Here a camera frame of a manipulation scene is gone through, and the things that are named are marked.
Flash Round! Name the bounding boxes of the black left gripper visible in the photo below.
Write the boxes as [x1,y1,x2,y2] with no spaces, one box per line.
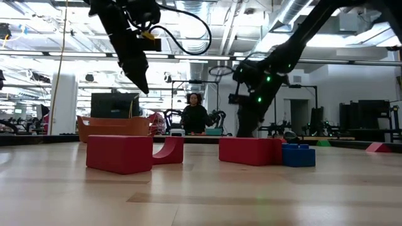
[83,0,161,94]

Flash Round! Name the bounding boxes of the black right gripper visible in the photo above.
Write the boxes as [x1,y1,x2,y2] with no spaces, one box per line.
[228,43,302,138]

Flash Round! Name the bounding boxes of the long blue studded brick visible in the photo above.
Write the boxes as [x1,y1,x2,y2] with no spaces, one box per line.
[281,143,317,168]

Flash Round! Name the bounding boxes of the red arch block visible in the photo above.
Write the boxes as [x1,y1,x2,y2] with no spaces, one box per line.
[152,136,185,166]

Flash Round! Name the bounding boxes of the small red wedge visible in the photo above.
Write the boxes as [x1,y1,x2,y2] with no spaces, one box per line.
[364,142,393,154]

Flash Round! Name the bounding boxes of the teal box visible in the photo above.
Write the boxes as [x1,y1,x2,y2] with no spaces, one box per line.
[205,127,224,137]

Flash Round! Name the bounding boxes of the person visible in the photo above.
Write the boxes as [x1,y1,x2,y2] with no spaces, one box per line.
[180,92,217,136]

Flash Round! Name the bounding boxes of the red equipment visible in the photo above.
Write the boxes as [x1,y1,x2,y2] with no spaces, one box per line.
[149,112,167,136]

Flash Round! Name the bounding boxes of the orange plastic bin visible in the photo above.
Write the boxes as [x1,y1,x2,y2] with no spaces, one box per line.
[77,115,151,144]

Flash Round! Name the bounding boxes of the ceiling light strip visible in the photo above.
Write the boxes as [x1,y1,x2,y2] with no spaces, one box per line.
[156,53,232,61]

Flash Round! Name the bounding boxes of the white pillar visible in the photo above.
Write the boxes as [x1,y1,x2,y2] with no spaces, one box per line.
[50,73,79,136]

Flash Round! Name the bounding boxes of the black cabinet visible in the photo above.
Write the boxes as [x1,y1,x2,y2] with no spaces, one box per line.
[339,99,392,130]

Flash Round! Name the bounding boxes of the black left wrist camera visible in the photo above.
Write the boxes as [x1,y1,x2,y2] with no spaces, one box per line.
[138,36,163,53]

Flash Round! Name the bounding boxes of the yellow cord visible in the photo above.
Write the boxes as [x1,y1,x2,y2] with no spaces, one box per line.
[128,92,141,119]

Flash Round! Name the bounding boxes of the yellow hanging cable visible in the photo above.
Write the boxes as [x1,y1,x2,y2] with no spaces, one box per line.
[49,0,68,136]

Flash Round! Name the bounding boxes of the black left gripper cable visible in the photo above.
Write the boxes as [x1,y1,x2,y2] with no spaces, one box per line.
[147,3,213,57]

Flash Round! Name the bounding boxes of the silver ceiling duct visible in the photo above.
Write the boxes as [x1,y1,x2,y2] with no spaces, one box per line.
[251,0,318,57]

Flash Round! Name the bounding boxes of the black ceiling camera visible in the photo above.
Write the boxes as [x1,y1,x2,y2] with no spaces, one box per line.
[0,22,13,41]

